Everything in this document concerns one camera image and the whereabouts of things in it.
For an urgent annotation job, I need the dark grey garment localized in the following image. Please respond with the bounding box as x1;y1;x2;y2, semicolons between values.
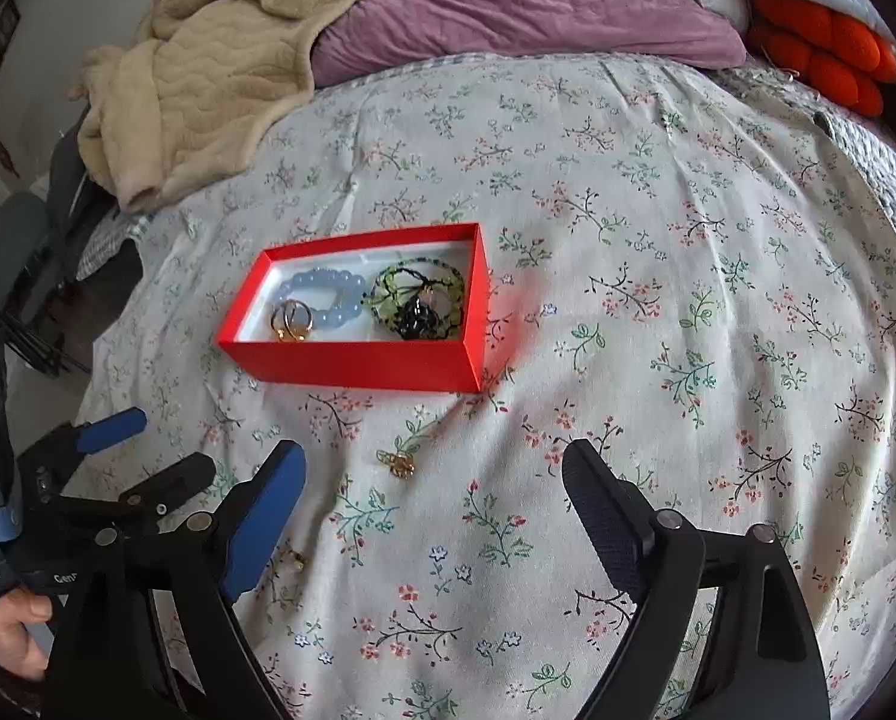
46;124;145;286

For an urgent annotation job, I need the blue bead bracelet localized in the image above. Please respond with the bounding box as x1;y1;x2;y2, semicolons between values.
269;267;368;332

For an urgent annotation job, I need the floral bedsheet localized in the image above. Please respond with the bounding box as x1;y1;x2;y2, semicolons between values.
73;52;896;720

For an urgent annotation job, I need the person's left hand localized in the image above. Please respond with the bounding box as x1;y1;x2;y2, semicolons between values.
0;586;57;685

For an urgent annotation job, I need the grey checked bedsheet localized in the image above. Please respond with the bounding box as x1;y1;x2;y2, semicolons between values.
76;208;156;282

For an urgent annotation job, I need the green beaded bracelet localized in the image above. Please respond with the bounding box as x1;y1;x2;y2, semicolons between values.
368;258;470;340

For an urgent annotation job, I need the black hair clip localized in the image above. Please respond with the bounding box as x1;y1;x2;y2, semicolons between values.
397;294;453;340

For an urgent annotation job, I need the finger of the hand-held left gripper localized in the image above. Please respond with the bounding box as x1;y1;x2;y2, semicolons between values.
68;406;149;458
118;452;218;522

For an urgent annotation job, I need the gold flower earring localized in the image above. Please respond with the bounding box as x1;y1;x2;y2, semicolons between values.
376;450;419;481

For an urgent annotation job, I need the red cardboard box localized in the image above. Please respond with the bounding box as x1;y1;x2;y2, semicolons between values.
215;222;491;395

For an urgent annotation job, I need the dark chair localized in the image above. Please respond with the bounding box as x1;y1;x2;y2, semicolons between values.
0;191;92;377

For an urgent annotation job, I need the grey quilted bedspread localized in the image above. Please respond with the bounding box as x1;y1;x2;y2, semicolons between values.
718;64;896;271

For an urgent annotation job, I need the beige quilted blanket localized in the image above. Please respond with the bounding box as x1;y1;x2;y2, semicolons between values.
68;0;389;215

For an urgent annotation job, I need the orange plush toy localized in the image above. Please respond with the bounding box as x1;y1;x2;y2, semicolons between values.
746;0;896;119

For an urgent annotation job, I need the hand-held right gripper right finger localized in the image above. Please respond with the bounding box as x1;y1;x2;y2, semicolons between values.
560;439;833;720

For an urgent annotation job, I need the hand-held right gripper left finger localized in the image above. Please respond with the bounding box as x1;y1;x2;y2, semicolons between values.
46;439;308;720

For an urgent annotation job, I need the purple pillow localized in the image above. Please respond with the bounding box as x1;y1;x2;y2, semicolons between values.
310;0;749;89

